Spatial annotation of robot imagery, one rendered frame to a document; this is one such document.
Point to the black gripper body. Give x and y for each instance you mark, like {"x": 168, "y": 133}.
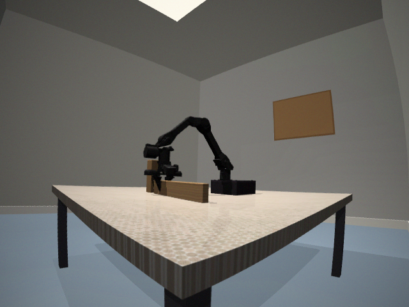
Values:
{"x": 156, "y": 173}

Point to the light brown wooden board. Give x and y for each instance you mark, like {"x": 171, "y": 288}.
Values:
{"x": 196, "y": 192}

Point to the wooden post with slot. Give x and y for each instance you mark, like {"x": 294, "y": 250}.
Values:
{"x": 152, "y": 164}

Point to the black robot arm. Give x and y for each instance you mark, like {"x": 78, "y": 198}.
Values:
{"x": 203, "y": 126}

